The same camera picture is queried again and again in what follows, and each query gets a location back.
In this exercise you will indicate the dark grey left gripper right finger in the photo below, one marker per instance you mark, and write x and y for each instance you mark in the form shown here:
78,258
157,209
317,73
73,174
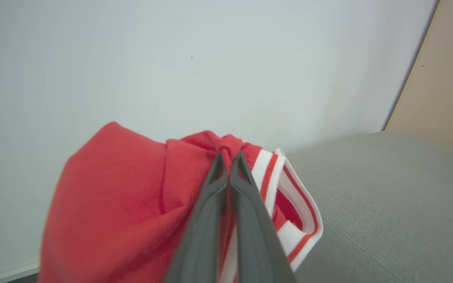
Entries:
256,239

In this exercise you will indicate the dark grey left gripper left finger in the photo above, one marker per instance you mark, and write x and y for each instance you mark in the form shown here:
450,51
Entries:
201,236

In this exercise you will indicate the red jersey with white trim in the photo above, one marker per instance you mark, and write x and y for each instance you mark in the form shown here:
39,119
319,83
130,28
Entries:
132,208

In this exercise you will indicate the grey fabric sofa seat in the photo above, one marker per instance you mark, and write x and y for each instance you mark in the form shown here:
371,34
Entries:
387,212

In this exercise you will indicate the beige wooden panel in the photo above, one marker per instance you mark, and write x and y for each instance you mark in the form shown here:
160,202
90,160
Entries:
441,74

